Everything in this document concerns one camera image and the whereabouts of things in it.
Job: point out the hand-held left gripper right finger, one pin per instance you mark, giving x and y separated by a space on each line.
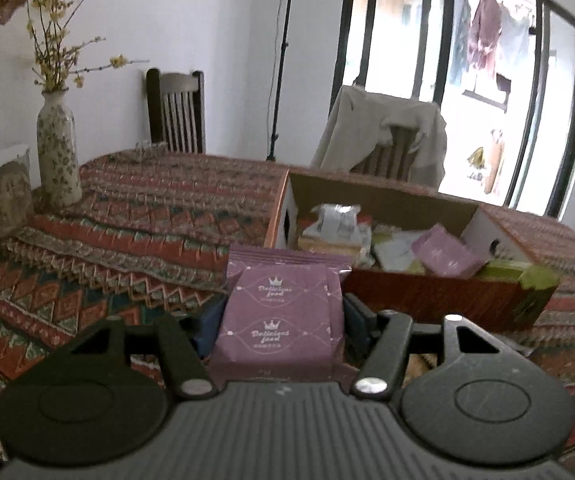
356 316

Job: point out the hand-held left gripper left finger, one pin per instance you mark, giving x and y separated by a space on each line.
210 326

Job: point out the cardboard box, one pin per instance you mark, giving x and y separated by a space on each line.
417 300

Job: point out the purple snack packet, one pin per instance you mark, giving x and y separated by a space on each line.
277 320

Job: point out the green snack packet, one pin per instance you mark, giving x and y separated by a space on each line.
502 270

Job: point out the silver white packet in box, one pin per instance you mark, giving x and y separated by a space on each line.
340 220

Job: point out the wooden chair under jacket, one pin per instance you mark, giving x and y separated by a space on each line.
392 160

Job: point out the orange wooden board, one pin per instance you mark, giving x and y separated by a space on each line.
495 165

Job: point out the chair draped with beige cloth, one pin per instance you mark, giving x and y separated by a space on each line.
352 130

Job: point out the yellow bag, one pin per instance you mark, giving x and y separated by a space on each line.
476 158

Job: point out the floral ceramic vase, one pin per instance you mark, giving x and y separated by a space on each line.
57 155

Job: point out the beige patterned cushion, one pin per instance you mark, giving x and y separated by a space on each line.
2 195

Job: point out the dark wooden chair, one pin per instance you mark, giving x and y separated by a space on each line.
175 81

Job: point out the pale blue hanging garment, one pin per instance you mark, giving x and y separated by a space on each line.
515 40

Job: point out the round lamp on tripod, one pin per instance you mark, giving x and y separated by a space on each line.
284 46

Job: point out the maroon hanging shirt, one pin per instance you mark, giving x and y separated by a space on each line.
485 30

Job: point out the yellow flower branches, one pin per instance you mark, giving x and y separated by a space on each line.
49 67

